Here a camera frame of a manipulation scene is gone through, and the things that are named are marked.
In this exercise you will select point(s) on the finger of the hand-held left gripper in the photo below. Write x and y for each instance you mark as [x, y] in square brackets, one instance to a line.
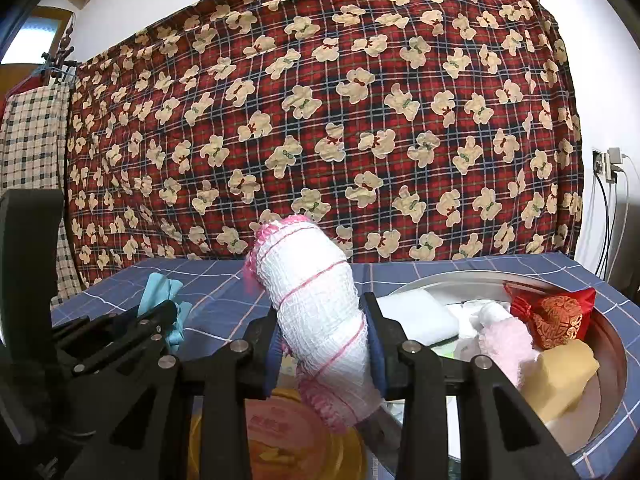
[150, 312]
[125, 345]

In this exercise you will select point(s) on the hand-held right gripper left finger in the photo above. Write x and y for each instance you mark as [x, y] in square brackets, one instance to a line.
[272, 360]

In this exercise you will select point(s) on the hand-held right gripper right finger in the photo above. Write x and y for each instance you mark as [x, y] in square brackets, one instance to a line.
[376, 350]

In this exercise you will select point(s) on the teal cloth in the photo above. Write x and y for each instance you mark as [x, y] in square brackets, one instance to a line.
[160, 290]

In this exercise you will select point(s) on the white tissue pack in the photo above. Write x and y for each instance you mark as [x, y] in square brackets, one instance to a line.
[420, 315]

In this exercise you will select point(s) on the white mesh cloth pink trim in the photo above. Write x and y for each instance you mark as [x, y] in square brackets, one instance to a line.
[315, 310]

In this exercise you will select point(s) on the pink fluffy cloth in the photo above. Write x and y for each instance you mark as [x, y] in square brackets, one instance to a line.
[505, 345]

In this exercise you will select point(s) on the tan sponge cloth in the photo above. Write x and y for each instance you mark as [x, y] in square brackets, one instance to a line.
[560, 375]

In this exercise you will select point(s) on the red brocade pouch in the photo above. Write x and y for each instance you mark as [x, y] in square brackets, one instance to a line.
[560, 320]

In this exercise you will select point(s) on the metal basin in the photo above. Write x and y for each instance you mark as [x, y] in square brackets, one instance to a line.
[612, 360]

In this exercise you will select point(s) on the blue plaid sheet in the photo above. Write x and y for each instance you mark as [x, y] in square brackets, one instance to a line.
[210, 280]

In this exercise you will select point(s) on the white plastic package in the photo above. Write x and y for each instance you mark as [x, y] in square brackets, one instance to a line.
[480, 317]

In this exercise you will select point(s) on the beige checked cloth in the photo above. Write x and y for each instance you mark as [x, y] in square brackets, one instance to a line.
[30, 135]

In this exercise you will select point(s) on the wooden coat rack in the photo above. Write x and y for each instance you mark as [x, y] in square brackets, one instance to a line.
[67, 45]

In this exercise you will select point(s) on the window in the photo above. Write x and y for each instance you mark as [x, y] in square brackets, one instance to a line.
[35, 35]

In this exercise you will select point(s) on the red plaid bear-print blanket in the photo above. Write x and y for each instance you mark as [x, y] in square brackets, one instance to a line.
[350, 110]

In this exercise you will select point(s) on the white charger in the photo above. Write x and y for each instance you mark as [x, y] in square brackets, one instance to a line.
[614, 160]

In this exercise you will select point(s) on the wall socket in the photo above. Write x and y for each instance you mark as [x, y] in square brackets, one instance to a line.
[598, 162]

